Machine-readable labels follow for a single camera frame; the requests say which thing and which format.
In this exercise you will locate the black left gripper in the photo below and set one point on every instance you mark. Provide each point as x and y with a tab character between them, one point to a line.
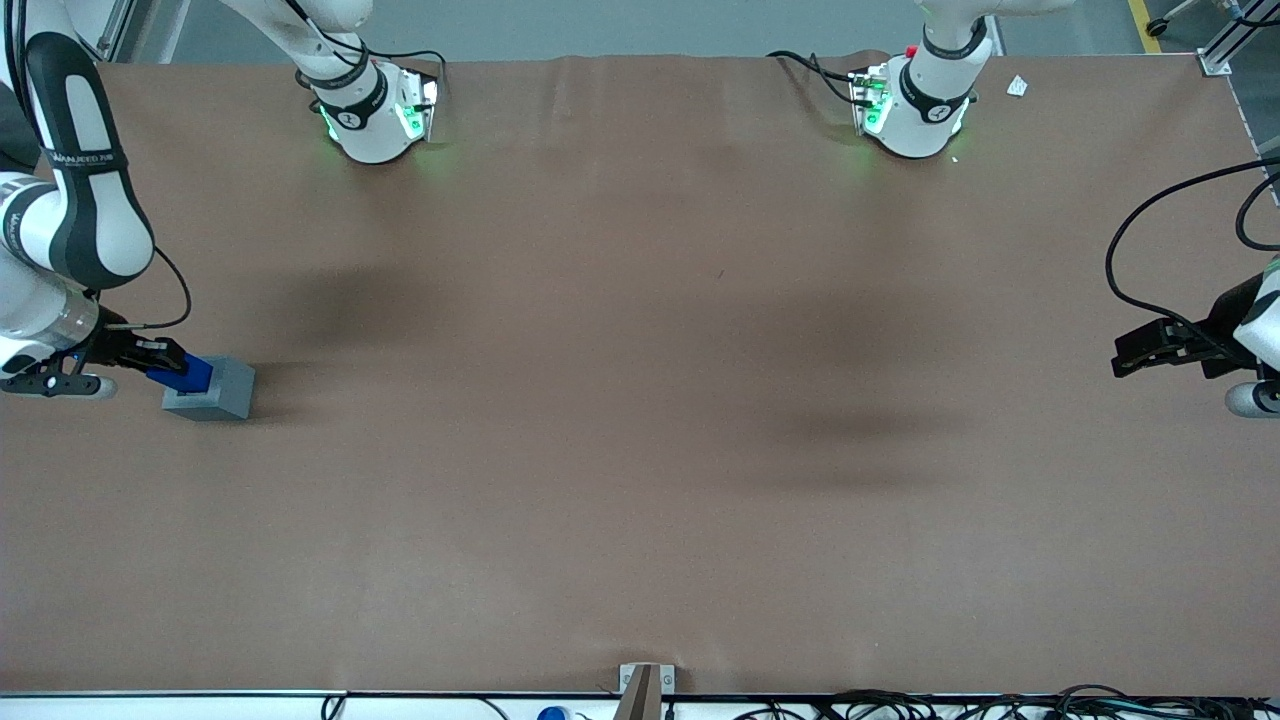
1218	330

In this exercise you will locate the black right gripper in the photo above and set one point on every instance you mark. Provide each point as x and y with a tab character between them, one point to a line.
112	348

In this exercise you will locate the blue plastic part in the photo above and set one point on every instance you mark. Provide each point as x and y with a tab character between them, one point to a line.
197	375

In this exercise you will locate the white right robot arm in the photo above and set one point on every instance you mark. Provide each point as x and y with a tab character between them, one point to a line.
100	230

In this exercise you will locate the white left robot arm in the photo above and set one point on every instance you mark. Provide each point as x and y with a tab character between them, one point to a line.
920	120

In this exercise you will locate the gray square base block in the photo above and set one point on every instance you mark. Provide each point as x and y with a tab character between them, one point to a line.
230	395

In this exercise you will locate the small white paper tag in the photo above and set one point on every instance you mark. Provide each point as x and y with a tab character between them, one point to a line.
1017	86

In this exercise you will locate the black caster wheel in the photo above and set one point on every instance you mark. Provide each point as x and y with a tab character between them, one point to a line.
1157	27

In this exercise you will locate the brown table cover sheet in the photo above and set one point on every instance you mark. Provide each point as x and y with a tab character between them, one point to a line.
640	400

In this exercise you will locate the blue round cap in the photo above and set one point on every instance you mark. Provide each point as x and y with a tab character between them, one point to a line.
552	714

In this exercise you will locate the aluminium frame post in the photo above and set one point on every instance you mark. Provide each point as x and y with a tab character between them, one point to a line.
120	25
1215	62

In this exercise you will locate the brown camera mount bar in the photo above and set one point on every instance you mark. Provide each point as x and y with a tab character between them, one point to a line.
640	700

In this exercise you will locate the metal mounting bracket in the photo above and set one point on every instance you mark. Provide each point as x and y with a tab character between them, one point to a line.
668	680

